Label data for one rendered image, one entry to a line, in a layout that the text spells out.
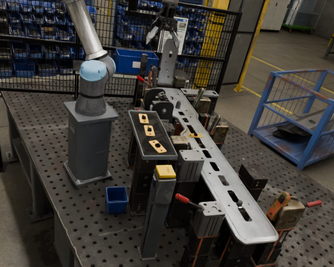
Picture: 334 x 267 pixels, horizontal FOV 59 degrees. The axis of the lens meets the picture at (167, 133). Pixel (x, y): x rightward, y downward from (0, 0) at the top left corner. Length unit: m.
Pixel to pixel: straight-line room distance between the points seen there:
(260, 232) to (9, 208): 1.90
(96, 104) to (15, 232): 1.28
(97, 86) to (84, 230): 0.66
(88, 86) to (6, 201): 1.47
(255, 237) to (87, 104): 0.92
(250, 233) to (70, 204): 0.85
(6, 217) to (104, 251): 1.27
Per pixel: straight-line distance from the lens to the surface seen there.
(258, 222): 1.23
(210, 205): 1.12
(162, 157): 1.11
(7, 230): 2.42
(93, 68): 1.40
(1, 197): 2.66
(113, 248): 1.38
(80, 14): 1.50
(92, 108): 1.43
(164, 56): 2.18
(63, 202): 1.56
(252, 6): 5.09
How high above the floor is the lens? 1.79
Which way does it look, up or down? 30 degrees down
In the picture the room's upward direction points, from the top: 12 degrees clockwise
